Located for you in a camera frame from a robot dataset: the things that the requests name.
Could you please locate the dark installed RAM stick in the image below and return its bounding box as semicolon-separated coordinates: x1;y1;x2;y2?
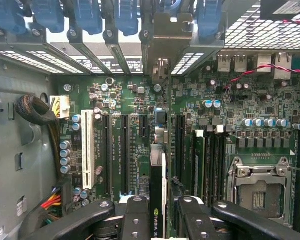
193;129;206;201

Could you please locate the long black expansion slot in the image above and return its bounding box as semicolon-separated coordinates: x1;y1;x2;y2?
120;114;131;196
102;113;113;196
176;113;186;181

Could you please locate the metal CPU socket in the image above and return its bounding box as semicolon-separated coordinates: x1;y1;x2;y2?
227;156;297;221

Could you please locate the white PCI expansion slot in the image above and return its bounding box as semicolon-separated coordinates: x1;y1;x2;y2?
81;109;95;190

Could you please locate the short black expansion slot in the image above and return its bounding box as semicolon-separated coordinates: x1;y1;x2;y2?
139;114;149;139

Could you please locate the green motherboard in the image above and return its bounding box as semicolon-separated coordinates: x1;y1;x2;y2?
51;49;300;227

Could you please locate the white power connector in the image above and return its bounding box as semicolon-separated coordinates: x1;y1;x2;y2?
49;96;71;120

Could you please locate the grey power supply unit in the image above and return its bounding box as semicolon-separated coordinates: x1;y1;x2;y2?
0;56;60;240

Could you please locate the open grey PC case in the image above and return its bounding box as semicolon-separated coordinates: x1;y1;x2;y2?
0;0;300;240

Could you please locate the blue card retention clip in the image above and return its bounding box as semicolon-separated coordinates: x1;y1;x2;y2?
114;0;140;38
197;0;224;44
0;0;28;35
73;0;104;36
31;0;65;34

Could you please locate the black case fan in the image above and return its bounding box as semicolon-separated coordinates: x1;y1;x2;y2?
261;0;300;21

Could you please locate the coloured wire bundle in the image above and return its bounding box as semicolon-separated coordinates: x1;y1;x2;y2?
39;187;63;225

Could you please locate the black sleeved cable bundle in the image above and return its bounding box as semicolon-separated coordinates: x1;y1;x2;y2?
15;94;62;176

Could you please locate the red black twisted wire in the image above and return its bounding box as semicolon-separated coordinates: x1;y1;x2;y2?
223;63;300;89

